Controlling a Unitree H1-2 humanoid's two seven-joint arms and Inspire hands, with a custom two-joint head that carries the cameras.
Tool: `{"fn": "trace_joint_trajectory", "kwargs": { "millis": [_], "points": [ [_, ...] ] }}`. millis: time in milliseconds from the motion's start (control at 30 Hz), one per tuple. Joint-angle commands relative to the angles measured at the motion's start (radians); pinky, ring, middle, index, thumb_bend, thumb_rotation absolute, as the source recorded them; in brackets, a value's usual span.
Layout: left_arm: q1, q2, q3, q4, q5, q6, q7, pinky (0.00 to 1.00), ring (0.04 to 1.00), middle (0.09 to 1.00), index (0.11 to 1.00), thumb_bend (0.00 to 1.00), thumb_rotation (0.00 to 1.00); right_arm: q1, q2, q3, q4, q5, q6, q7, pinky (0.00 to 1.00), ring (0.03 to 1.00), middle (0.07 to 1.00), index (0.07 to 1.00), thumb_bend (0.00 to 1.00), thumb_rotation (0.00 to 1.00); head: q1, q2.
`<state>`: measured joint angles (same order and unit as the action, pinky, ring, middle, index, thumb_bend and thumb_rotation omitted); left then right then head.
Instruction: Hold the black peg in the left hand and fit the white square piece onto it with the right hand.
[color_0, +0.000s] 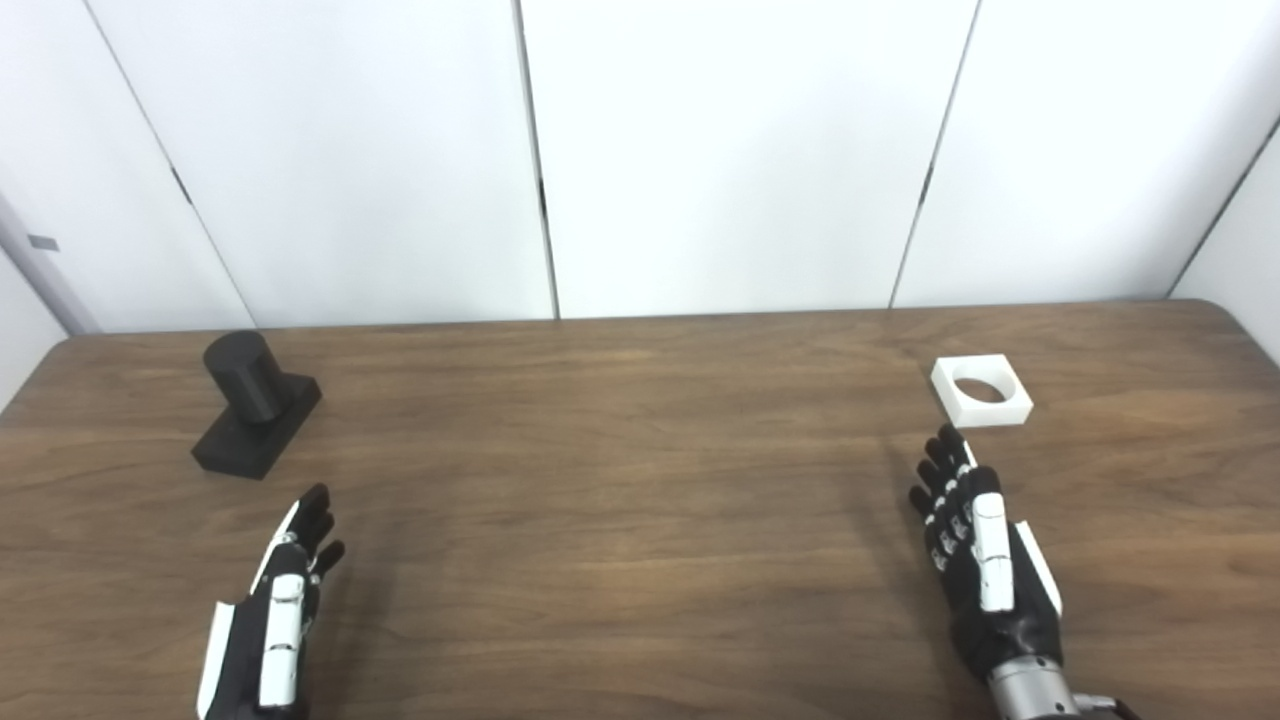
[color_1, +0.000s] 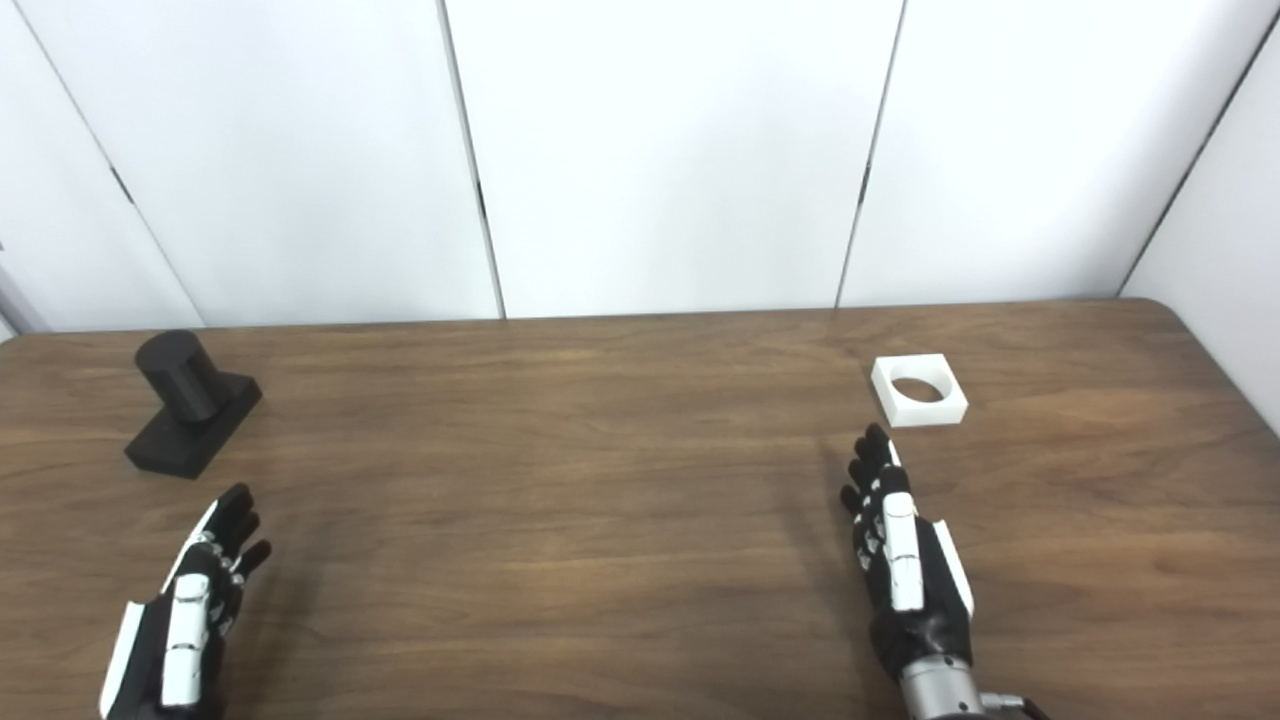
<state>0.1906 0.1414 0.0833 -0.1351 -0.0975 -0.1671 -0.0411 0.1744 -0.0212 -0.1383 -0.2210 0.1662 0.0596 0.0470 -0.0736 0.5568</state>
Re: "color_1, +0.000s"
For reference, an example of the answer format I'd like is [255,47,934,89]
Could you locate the black peg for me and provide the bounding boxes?
[124,329,264,480]

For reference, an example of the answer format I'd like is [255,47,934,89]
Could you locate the white square piece with hole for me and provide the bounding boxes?
[870,353,970,429]

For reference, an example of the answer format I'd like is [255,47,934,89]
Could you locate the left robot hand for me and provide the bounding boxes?
[99,483,273,720]

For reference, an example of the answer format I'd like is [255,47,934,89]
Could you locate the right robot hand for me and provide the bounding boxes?
[839,423,976,683]

